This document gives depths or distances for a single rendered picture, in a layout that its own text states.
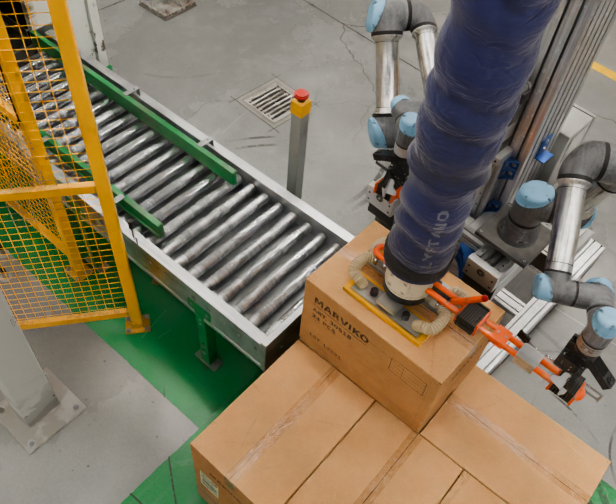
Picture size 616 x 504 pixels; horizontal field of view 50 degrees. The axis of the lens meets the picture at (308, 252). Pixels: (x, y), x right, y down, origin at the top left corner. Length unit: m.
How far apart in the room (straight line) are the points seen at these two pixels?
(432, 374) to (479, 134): 0.88
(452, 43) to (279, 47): 3.55
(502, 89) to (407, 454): 1.43
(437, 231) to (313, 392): 0.92
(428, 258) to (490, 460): 0.89
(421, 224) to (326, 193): 2.05
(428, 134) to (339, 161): 2.45
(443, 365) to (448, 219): 0.56
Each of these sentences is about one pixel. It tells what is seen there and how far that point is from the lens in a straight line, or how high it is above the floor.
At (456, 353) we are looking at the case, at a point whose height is 0.95.
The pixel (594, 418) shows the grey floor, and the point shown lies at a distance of 3.50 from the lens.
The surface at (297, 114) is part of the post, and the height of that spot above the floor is 0.95.
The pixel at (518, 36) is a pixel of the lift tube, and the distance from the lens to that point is 1.52.
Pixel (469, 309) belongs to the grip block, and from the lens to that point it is 2.21.
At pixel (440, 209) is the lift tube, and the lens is 1.88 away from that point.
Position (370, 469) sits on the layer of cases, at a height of 0.54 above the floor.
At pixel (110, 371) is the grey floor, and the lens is 3.29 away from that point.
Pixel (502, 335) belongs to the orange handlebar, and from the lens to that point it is 2.19.
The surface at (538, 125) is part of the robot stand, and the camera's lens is 2.45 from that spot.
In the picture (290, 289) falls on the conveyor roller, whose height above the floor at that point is 0.55.
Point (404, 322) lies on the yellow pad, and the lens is 2.27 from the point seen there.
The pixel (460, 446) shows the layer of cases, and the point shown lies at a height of 0.54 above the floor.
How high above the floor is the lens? 2.84
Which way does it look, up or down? 51 degrees down
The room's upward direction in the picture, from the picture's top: 6 degrees clockwise
